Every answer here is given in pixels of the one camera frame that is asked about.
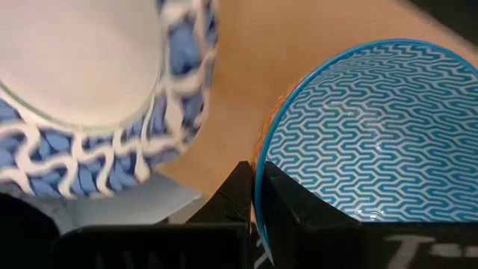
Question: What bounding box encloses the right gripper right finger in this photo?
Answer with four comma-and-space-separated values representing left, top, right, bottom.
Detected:
263, 161, 478, 269

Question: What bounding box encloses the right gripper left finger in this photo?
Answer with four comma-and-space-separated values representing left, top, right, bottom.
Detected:
52, 161, 253, 269

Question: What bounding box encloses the blue zigzag ceramic bowl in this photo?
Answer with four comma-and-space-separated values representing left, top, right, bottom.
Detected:
253, 38, 478, 259

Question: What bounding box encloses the blue patterned paper bowl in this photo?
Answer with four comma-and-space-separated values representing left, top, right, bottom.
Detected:
0, 0, 220, 199

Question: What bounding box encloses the wood-topped metal shelf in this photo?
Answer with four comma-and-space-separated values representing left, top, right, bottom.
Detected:
22, 0, 478, 232

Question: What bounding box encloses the black table mat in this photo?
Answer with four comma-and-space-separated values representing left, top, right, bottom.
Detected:
405, 0, 478, 48

